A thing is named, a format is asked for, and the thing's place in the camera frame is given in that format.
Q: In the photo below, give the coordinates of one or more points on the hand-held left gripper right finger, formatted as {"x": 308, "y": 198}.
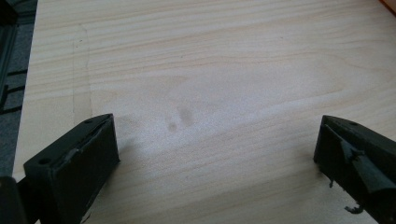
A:
{"x": 358, "y": 161}

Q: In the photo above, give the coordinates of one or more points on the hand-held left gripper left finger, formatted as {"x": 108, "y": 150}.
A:
{"x": 71, "y": 174}

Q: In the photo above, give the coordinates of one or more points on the dark metal stand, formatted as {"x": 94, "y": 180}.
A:
{"x": 7, "y": 40}

